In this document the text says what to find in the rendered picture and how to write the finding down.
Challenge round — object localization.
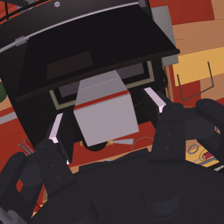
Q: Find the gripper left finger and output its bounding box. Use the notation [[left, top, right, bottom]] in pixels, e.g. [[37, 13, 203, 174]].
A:
[[0, 111, 77, 221]]

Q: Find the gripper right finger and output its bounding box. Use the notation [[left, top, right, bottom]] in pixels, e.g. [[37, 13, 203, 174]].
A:
[[141, 86, 224, 162]]

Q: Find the black heater box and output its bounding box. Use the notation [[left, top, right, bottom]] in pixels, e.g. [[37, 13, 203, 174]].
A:
[[0, 0, 169, 148]]

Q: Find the brass cock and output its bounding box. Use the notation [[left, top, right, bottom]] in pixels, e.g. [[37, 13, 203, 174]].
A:
[[80, 139, 115, 147]]

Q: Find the grey gap gauge red stripe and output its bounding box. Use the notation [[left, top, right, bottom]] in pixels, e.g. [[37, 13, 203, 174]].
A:
[[73, 70, 140, 148]]

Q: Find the green round knob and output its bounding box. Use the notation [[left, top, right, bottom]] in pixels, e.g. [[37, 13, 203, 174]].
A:
[[0, 81, 7, 103]]

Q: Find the black heater flap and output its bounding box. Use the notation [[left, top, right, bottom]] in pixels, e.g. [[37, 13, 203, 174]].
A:
[[15, 4, 180, 103]]

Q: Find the yellow tray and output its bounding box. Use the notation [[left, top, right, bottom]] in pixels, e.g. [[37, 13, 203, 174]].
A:
[[185, 139, 224, 169]]

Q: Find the grey tapered lever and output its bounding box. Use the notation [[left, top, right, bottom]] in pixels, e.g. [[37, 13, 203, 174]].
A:
[[113, 139, 135, 146]]

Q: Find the yellow flat board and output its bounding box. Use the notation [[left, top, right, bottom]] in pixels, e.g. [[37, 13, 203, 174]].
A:
[[172, 47, 224, 87]]

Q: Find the grey metal strip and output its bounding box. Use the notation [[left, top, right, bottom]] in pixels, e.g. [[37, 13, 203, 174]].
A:
[[0, 111, 18, 125]]

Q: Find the grey rod with spring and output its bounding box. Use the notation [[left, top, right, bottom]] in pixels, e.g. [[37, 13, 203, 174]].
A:
[[0, 2, 140, 53]]

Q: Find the thin brass wire ring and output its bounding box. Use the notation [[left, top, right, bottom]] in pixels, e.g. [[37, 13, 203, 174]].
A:
[[132, 137, 155, 152]]

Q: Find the grey hose clamp ring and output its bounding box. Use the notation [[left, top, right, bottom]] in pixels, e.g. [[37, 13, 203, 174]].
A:
[[188, 144, 199, 156]]

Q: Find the dark wire rack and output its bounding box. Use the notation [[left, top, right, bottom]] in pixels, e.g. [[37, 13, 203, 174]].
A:
[[176, 61, 214, 102]]

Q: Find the grey metal bracket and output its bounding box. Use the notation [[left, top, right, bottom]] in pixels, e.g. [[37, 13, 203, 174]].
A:
[[150, 5, 179, 67]]

